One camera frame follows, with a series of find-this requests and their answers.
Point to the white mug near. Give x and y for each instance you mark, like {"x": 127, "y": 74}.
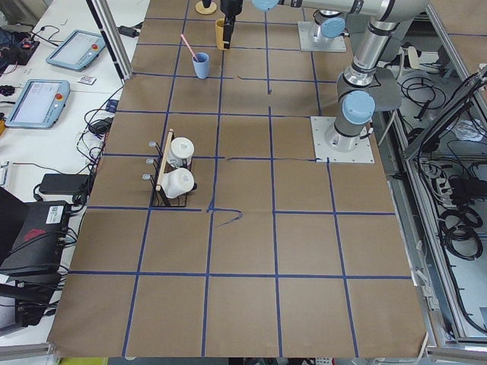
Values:
{"x": 178, "y": 182}

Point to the aluminium frame post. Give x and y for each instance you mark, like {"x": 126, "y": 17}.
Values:
{"x": 103, "y": 18}

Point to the white mug far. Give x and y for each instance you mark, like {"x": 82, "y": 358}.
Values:
{"x": 181, "y": 152}

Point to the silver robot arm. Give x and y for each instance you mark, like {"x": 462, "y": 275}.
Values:
{"x": 357, "y": 106}
{"x": 327, "y": 23}

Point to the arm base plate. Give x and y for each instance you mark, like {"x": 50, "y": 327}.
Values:
{"x": 330, "y": 146}
{"x": 311, "y": 39}

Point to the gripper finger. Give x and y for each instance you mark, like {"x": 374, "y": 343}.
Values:
{"x": 227, "y": 33}

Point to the black computer box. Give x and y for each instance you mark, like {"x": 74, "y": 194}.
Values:
{"x": 30, "y": 234}

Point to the teach pendant near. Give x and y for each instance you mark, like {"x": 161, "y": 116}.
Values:
{"x": 40, "y": 104}

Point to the black power adapter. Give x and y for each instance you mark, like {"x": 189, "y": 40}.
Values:
{"x": 63, "y": 184}

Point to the small black power brick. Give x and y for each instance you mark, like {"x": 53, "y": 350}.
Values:
{"x": 128, "y": 31}

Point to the teach pendant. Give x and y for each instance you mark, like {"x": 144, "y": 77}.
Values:
{"x": 77, "y": 51}
{"x": 40, "y": 104}

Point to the black wire mug rack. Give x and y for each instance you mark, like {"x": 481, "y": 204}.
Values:
{"x": 161, "y": 166}

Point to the blue plastic cup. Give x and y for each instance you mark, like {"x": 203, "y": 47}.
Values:
{"x": 201, "y": 64}

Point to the bamboo chopstick holder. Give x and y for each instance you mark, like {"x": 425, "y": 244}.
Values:
{"x": 219, "y": 34}

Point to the pink chopstick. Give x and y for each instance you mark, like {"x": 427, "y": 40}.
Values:
{"x": 183, "y": 38}

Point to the teach pendant far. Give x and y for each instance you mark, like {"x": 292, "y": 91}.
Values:
{"x": 77, "y": 51}

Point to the white mug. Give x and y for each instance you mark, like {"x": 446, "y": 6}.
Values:
{"x": 181, "y": 152}
{"x": 178, "y": 182}

